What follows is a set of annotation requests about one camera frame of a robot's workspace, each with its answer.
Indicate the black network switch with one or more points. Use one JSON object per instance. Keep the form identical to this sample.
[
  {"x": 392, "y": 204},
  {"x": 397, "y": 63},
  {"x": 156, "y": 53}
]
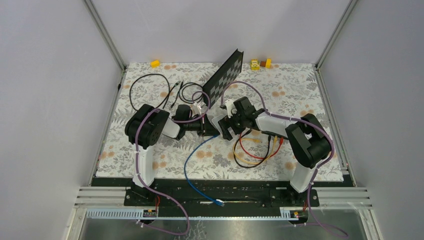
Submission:
[{"x": 275, "y": 134}]

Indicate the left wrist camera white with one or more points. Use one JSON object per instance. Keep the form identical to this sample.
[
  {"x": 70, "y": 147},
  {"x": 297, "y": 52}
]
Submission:
[{"x": 199, "y": 108}]

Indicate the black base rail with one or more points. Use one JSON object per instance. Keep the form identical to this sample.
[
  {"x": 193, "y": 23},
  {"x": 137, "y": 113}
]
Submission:
[{"x": 206, "y": 198}]

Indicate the yellow toy block left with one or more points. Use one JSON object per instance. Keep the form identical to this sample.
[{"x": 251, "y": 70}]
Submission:
[{"x": 155, "y": 63}]

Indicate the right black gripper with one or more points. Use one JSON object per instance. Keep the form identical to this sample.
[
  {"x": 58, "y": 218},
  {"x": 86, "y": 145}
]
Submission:
[{"x": 226, "y": 123}]

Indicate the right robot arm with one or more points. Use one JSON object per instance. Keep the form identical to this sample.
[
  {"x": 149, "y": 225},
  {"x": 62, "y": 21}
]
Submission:
[{"x": 309, "y": 142}]

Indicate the white network switch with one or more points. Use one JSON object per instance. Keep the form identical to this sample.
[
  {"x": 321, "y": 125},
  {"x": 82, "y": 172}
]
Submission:
[{"x": 220, "y": 123}]

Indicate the checkerboard calibration board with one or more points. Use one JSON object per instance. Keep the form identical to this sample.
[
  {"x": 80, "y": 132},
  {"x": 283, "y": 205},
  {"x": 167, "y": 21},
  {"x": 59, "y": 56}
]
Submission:
[{"x": 226, "y": 74}]

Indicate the yellow patterned toy block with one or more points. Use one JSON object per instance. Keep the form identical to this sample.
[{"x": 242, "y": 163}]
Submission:
[{"x": 255, "y": 65}]

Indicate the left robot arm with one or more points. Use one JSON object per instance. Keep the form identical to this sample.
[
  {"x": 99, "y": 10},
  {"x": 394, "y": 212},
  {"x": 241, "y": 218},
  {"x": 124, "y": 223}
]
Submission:
[{"x": 145, "y": 128}]

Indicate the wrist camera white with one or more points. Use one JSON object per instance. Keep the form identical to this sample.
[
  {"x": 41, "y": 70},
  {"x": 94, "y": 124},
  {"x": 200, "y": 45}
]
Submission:
[
  {"x": 230, "y": 107},
  {"x": 199, "y": 108}
]

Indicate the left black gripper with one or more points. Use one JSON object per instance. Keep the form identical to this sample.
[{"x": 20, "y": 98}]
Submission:
[{"x": 205, "y": 125}]

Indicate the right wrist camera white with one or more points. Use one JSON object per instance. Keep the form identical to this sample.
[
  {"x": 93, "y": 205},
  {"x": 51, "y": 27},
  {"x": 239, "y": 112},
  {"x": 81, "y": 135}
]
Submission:
[{"x": 230, "y": 107}]

